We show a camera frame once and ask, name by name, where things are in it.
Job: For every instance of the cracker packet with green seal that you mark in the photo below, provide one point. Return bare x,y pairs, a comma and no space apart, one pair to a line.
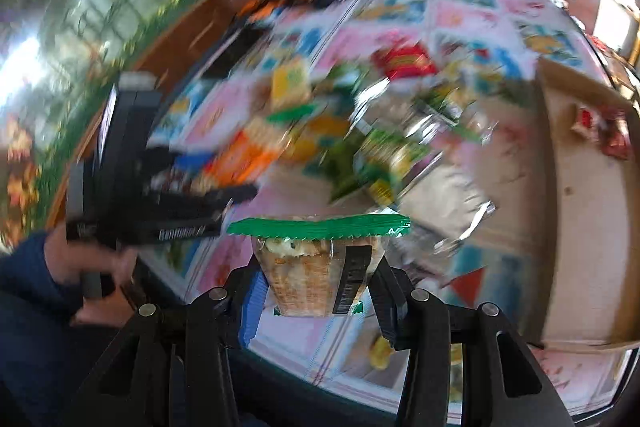
300,277
300,119

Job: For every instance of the large silver foil bag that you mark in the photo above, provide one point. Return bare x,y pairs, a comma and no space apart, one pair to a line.
445,197

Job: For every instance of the person's left hand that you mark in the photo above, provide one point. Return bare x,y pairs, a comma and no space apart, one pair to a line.
125,264

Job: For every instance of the orange cracker packet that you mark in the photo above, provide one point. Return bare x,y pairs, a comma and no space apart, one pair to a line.
240,162

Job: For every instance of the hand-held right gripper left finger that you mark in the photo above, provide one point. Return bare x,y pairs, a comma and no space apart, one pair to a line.
252,312

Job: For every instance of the clear green snack packet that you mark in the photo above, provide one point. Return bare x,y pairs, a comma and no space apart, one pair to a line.
445,102

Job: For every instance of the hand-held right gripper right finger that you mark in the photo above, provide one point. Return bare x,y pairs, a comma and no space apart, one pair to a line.
387,312

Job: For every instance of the dark red snack packet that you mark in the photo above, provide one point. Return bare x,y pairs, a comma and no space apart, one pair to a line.
615,137

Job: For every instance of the person's dark blue clothing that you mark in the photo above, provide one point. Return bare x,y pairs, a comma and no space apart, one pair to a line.
30,382

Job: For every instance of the dark green snack packet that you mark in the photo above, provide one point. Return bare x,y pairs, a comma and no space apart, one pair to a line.
340,164

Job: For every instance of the cardboard box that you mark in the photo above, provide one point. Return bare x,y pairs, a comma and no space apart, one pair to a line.
585,232

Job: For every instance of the large green pea packet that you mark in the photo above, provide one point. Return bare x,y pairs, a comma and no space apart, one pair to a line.
385,157

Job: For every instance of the patterned scarf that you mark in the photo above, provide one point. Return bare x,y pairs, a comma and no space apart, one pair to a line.
280,4

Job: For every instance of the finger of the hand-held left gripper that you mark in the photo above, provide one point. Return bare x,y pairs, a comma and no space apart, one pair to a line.
180,159
210,199

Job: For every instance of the small red snack packet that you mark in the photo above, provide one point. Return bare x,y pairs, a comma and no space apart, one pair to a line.
584,119

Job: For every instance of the person's left forearm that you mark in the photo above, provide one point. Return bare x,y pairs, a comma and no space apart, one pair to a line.
25,277

